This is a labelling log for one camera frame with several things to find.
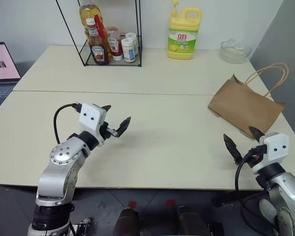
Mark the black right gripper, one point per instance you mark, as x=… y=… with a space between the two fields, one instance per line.
x=255 y=158

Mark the glass ketchup bottle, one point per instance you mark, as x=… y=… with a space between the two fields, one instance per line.
x=98 y=52

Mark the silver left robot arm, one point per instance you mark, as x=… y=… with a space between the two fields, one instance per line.
x=61 y=155

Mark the dark rounded shape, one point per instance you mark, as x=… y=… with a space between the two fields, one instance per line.
x=191 y=222
x=126 y=222

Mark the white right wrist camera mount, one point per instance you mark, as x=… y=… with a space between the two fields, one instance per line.
x=275 y=147

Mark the clear glass bowl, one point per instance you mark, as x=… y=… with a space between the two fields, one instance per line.
x=236 y=52

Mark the plastic squeeze ketchup bottle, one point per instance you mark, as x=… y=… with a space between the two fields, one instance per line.
x=113 y=43

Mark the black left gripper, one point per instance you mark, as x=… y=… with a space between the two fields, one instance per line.
x=110 y=131

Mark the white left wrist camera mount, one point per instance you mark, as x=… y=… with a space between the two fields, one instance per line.
x=89 y=118

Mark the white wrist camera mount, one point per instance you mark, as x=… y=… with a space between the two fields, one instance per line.
x=275 y=147
x=89 y=118

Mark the grey laptop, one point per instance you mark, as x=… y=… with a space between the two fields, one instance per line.
x=1 y=73

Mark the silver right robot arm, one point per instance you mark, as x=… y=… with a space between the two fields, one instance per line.
x=287 y=186

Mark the yellow detergent bottle green label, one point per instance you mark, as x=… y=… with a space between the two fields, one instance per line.
x=183 y=41

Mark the white seasoning jar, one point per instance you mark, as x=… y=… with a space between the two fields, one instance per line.
x=128 y=51
x=135 y=40

